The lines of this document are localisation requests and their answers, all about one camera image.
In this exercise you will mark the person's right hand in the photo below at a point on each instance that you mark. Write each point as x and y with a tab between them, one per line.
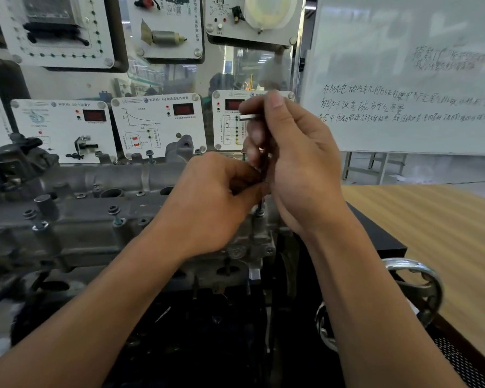
307	169

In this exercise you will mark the person's left hand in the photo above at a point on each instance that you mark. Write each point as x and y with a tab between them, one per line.
202	210

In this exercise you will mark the silver hex key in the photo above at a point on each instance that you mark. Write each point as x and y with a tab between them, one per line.
250	116

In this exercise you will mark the grey metal engine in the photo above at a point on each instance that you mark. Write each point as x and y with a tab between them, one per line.
85	234

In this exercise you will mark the person's right forearm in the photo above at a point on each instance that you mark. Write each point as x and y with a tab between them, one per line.
372	319

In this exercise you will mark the person's left forearm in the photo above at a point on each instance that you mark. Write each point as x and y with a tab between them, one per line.
72	319

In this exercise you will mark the white panel throttle body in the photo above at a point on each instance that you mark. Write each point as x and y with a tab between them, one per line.
222	133

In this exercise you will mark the white panel curve graph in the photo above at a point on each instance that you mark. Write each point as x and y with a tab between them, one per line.
178	133

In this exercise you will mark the chrome handwheel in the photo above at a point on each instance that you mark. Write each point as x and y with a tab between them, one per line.
424	278

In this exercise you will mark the white panel yellow disc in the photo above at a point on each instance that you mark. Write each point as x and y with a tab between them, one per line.
218	36

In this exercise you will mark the yellow blue disc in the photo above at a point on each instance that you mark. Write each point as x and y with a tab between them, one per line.
271	12

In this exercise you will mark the white panel black lever sensor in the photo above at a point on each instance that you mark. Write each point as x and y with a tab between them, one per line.
56	133

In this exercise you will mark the large whiteboard on stand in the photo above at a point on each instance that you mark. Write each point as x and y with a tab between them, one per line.
408	28

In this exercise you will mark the white sensor training panel board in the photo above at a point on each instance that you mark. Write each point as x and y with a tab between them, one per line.
64	82

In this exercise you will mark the white panel brass filter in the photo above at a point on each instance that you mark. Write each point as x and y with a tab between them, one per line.
190	20

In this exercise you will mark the white panel control module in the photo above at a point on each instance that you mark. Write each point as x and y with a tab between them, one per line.
105	28

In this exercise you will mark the black perforated metal panel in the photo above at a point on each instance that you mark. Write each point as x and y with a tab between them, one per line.
460	363

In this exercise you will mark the clear cased control module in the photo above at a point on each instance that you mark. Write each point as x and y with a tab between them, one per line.
52	12

